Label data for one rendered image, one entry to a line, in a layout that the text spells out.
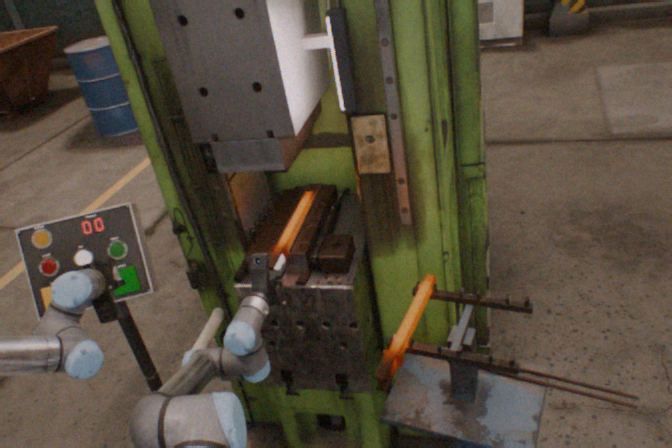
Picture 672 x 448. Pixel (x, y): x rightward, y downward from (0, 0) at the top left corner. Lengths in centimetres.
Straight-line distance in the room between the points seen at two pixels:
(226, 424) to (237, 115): 79
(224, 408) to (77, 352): 33
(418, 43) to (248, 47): 42
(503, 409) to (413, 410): 23
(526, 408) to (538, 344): 115
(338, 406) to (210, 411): 96
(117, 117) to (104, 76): 42
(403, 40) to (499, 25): 525
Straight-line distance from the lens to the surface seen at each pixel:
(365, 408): 203
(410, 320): 148
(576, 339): 282
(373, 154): 162
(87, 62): 617
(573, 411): 254
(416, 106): 158
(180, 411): 118
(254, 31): 145
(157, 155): 189
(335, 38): 151
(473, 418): 162
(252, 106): 152
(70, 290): 138
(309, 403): 208
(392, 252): 181
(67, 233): 186
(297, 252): 172
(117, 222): 182
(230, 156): 161
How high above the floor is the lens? 193
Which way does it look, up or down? 31 degrees down
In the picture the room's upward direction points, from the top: 11 degrees counter-clockwise
